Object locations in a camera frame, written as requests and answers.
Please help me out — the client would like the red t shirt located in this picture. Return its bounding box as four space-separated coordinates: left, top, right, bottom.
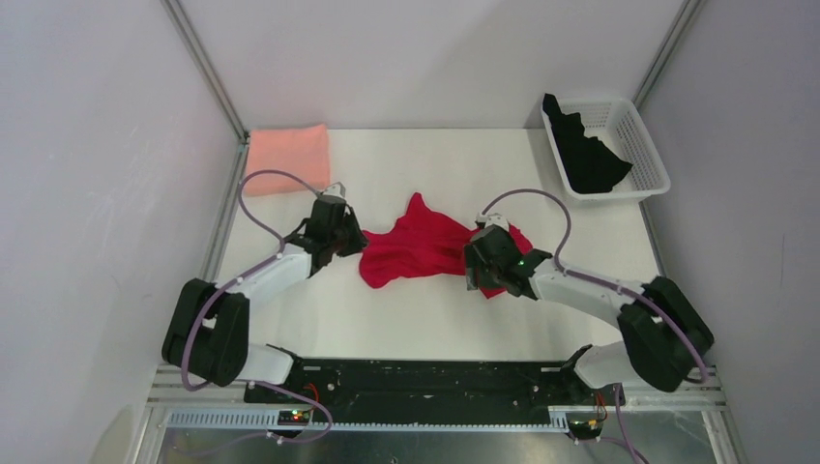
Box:
359 192 507 300

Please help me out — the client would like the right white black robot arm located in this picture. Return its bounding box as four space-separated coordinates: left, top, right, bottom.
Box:
464 225 715 404

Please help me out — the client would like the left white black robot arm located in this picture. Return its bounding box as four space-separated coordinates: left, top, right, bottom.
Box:
161 193 368 402

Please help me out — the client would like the folded pink t shirt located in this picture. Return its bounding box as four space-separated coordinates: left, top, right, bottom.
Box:
245 124 331 190

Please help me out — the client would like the black t shirt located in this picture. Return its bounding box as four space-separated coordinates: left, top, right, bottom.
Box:
542 94 633 194

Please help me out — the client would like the white plastic basket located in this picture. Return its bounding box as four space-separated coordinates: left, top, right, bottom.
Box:
542 97 671 205

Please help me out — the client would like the right controller board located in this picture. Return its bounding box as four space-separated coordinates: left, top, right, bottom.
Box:
567 418 604 445

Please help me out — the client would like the controller board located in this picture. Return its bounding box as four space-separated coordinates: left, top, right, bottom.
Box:
567 418 604 445
277 409 312 427

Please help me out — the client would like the left controller board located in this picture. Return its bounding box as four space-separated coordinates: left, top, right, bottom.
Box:
277 409 312 427

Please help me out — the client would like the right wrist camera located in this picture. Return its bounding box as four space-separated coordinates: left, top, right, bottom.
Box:
475 213 510 231

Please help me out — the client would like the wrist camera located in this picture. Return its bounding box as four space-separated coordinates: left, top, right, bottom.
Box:
475 213 510 231
321 182 346 201

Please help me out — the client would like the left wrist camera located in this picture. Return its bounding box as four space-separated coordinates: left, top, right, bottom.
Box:
321 182 346 201

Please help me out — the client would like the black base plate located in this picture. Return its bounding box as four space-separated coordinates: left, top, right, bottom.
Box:
283 358 625 424

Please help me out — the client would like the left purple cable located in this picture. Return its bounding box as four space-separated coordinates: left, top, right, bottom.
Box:
180 168 336 447

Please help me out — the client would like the purple cable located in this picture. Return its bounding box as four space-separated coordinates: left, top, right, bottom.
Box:
480 188 711 464
180 168 336 447

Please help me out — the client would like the grey slotted cable duct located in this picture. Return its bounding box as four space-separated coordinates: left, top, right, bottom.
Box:
165 408 568 433

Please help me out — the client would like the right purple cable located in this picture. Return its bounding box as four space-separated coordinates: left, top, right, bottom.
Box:
480 188 711 464

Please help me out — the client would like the left aluminium frame post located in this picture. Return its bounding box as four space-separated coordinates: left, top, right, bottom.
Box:
160 0 249 143

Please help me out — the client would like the aluminium frame post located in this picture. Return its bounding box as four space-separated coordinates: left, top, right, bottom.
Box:
631 0 706 109
160 0 249 143

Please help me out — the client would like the right aluminium frame post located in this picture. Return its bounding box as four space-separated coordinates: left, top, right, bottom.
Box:
631 0 706 109

